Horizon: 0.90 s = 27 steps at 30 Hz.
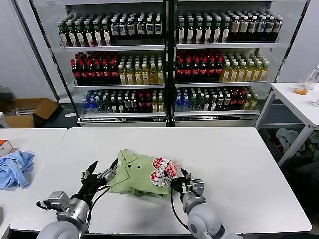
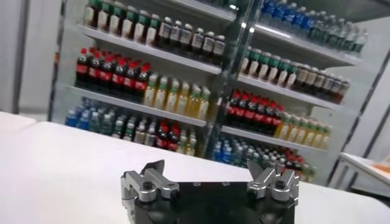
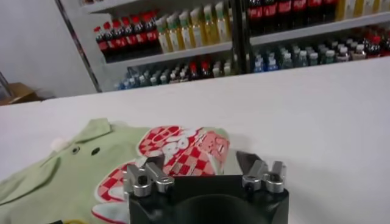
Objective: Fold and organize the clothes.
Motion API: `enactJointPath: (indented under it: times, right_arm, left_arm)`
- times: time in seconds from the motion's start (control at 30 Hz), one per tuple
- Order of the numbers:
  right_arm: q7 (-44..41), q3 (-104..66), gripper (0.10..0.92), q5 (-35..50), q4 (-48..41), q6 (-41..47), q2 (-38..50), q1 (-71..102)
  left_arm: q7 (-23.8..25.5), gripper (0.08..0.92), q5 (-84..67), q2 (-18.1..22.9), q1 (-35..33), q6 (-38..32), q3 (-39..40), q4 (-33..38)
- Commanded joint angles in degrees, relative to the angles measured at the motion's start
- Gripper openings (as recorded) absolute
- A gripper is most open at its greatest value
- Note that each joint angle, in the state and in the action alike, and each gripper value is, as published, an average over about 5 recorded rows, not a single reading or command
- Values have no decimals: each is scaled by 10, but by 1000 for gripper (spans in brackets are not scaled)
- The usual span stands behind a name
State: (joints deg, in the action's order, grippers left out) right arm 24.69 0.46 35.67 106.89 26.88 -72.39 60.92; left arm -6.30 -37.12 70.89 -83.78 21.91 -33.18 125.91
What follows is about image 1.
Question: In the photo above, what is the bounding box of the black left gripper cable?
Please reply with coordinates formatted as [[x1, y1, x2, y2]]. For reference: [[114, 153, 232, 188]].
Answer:
[[86, 185, 112, 235]]

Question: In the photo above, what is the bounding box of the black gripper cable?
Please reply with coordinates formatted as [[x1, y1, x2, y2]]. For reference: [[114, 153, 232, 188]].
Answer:
[[170, 189, 191, 230], [86, 185, 112, 235]]

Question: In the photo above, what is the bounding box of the crumpled grey cloth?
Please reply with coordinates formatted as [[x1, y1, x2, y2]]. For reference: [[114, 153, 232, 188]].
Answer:
[[276, 127, 307, 151]]

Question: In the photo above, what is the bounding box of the black bulky object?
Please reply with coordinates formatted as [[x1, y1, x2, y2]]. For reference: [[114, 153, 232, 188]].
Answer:
[[289, 161, 319, 200]]

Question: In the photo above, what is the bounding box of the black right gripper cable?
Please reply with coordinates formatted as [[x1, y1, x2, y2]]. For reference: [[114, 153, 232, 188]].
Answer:
[[170, 189, 191, 230]]

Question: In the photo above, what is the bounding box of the small white side table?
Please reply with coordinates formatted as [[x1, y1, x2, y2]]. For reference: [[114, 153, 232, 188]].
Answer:
[[256, 82, 319, 167]]

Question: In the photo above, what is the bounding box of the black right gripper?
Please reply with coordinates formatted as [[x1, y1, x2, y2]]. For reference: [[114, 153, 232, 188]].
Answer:
[[163, 168, 193, 195]]

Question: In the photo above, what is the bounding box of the orange and white carton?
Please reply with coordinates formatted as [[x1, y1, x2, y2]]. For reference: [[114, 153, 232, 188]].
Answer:
[[0, 140, 14, 157]]

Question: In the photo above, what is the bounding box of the crumpled light blue shirt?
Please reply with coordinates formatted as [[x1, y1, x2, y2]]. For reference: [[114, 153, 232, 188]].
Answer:
[[0, 150, 35, 191]]

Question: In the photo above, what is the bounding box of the white cap beige label bottle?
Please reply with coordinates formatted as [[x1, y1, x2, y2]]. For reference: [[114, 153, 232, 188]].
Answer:
[[239, 16, 248, 42], [230, 16, 240, 42]]

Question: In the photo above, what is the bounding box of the dark green cloth pile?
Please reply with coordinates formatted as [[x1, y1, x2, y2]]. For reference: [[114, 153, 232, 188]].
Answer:
[[306, 131, 319, 154]]

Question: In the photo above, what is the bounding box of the glass beaker orange liquid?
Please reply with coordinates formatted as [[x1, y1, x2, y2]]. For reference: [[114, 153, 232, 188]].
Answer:
[[293, 79, 309, 96]]

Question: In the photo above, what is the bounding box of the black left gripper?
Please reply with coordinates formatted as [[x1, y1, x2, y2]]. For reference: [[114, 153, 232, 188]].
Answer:
[[74, 158, 120, 203]]

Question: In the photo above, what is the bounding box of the black plastic crate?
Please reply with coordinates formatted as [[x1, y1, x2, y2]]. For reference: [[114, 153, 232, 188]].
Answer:
[[259, 128, 313, 160]]

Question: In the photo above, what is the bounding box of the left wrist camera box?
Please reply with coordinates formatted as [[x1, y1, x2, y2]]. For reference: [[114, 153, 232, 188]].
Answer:
[[47, 191, 70, 212]]

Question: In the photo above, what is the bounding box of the clear bottle white cap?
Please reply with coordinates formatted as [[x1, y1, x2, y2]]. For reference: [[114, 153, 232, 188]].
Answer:
[[306, 65, 319, 90]]

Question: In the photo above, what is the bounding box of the white cap blue label bottle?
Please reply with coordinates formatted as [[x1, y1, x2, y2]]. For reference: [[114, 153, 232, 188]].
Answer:
[[247, 16, 257, 42], [154, 17, 163, 40], [110, 19, 120, 40], [256, 16, 265, 42], [126, 18, 136, 40], [273, 15, 283, 42], [118, 18, 127, 40], [136, 18, 145, 40], [145, 17, 154, 40], [264, 16, 274, 42]]

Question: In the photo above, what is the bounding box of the glass door beverage cooler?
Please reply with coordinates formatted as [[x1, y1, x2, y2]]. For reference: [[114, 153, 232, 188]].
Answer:
[[28, 0, 170, 128]]

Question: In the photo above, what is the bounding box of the light green polo shirt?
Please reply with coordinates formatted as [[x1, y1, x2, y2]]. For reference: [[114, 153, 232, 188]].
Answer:
[[109, 148, 180, 200]]

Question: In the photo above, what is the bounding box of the green cap dark tea bottle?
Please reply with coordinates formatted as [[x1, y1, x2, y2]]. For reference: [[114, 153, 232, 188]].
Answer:
[[222, 17, 230, 44], [67, 21, 77, 48], [75, 21, 85, 48], [195, 17, 203, 45], [58, 22, 68, 48], [101, 20, 112, 47], [186, 17, 194, 45], [93, 20, 103, 47], [213, 17, 221, 44], [84, 21, 94, 48], [204, 17, 212, 45], [177, 17, 186, 45]]

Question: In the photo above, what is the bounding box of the open brown cardboard box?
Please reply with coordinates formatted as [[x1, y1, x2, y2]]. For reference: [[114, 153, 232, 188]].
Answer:
[[2, 98, 60, 129]]

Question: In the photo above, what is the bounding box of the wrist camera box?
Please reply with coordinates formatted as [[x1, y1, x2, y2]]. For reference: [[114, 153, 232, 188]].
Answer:
[[190, 179, 205, 197], [47, 191, 70, 212]]

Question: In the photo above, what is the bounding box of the shelf with bottled drinks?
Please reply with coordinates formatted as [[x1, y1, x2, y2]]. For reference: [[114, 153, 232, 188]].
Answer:
[[169, 0, 310, 128]]

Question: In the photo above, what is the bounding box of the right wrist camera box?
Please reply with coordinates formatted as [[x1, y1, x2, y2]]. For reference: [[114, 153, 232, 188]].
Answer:
[[190, 179, 205, 197]]

